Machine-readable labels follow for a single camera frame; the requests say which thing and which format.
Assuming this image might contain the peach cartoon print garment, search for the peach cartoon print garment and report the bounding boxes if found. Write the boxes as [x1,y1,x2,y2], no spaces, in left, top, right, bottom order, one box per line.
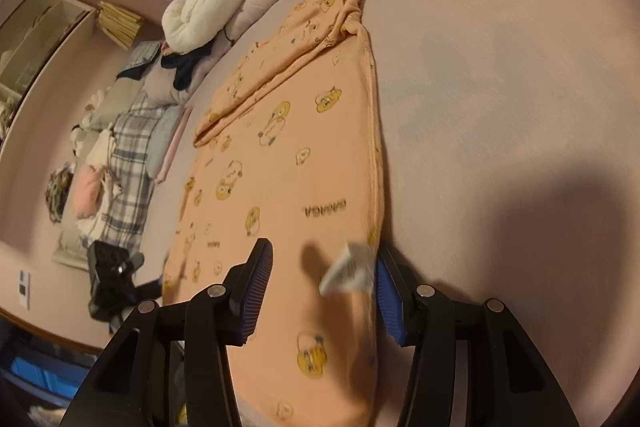
[163,0,384,426]

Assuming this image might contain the dark clothing item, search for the dark clothing item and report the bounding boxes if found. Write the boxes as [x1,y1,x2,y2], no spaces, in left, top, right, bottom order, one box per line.
[160,40,214,91]

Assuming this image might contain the plaid grey pillow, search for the plaid grey pillow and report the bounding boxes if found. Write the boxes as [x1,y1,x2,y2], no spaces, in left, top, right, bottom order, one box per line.
[101,91,166,253]

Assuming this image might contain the yellow book stack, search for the yellow book stack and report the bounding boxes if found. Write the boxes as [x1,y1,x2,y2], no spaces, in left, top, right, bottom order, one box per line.
[96,1,144,50]

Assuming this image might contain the white shelf unit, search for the white shelf unit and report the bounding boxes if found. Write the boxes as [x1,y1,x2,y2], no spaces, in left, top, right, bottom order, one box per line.
[1,0,96,143]

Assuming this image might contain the white wall socket plate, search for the white wall socket plate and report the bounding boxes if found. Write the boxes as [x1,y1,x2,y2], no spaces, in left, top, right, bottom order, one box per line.
[17,270,30,310]

